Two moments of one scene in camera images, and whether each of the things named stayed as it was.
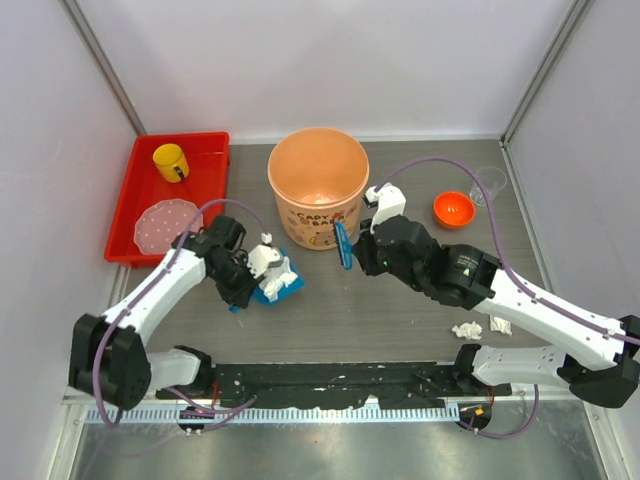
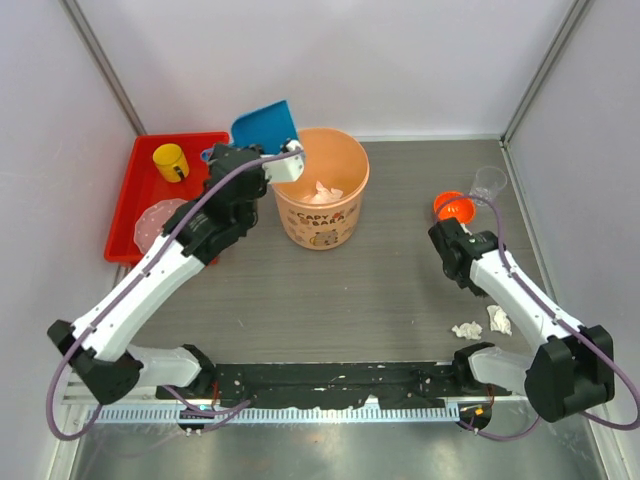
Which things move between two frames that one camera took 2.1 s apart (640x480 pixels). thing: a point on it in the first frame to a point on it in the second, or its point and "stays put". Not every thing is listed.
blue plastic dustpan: [259, 295] to [268, 128]
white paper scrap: [468, 330] stays put
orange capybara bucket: [318, 177] stays put
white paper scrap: [501, 325] stays put
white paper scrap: [277, 276] to [322, 195]
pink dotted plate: [162, 222] stays put
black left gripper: [241, 294] to [220, 153]
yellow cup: [171, 162] stays put
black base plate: [340, 385] stays put
